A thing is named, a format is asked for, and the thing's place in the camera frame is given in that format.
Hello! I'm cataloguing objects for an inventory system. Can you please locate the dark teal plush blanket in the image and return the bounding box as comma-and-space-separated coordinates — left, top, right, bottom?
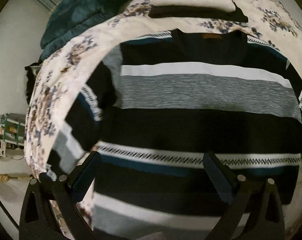
40, 0, 130, 61

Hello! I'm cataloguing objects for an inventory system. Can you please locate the white floral bed blanket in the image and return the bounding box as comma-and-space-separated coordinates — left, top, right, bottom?
25, 0, 302, 239

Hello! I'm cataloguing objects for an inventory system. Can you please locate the black grey white striped sweater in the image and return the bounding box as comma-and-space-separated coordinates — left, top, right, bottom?
48, 29, 302, 239

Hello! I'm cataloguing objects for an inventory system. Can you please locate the green wire rack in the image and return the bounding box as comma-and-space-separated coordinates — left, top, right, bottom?
0, 113, 26, 146

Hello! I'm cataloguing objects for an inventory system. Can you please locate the folded black garment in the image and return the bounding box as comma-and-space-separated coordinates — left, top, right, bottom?
149, 3, 249, 23

